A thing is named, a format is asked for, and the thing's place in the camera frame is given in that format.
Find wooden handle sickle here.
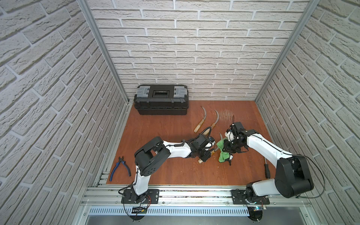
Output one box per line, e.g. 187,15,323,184
198,133,223,164
202,110,220,136
194,106,207,133

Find blue handled pliers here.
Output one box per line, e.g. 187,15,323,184
109,156,132,182

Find black plastic toolbox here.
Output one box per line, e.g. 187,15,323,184
134,84,189,115

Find black handled screwdriver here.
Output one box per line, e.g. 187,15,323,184
264,159,271,179

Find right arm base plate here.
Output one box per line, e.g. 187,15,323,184
231,189,270,205

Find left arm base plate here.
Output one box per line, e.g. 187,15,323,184
121,189,160,204

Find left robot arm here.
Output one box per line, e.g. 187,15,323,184
132,134,215,196

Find green rag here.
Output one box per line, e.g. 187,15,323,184
216,138,233,165

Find aluminium front rail frame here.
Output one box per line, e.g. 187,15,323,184
72,185,320,225

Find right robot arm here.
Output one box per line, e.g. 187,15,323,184
223,122,314,198

